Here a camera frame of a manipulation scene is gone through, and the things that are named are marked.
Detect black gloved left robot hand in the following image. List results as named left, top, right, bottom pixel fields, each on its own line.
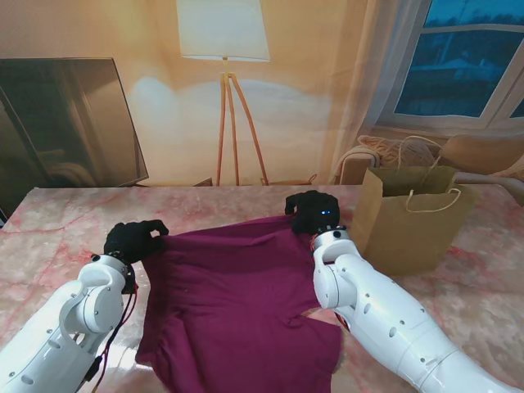
left=102, top=219, right=170, bottom=264

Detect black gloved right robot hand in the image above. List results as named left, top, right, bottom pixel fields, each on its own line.
left=284, top=190, right=342, bottom=237

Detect magenta purple shorts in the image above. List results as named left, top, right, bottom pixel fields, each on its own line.
left=134, top=215, right=344, bottom=393

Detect kraft paper bag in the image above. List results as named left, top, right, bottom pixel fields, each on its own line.
left=351, top=137, right=478, bottom=276

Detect beige knitted cushion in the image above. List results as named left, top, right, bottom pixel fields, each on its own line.
left=358, top=134, right=439, bottom=169

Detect dark flat screen television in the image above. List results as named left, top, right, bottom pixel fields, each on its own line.
left=0, top=57, right=149, bottom=189

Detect sheer cream curtain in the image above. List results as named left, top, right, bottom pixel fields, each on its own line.
left=327, top=0, right=431, bottom=185

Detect beige armchair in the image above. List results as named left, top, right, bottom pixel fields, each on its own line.
left=333, top=133, right=524, bottom=193

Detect white framed window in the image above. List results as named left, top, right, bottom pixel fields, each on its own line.
left=376, top=0, right=524, bottom=132

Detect white shade tripod floor lamp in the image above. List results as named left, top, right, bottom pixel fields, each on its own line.
left=175, top=0, right=271, bottom=187

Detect right arm red black cables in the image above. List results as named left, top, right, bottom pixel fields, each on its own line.
left=309, top=233, right=353, bottom=331

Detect arm red black cables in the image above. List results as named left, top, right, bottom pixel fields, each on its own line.
left=73, top=282, right=140, bottom=390
left=309, top=233, right=353, bottom=331

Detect left arm red black cables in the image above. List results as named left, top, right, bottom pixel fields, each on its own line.
left=73, top=282, right=140, bottom=390

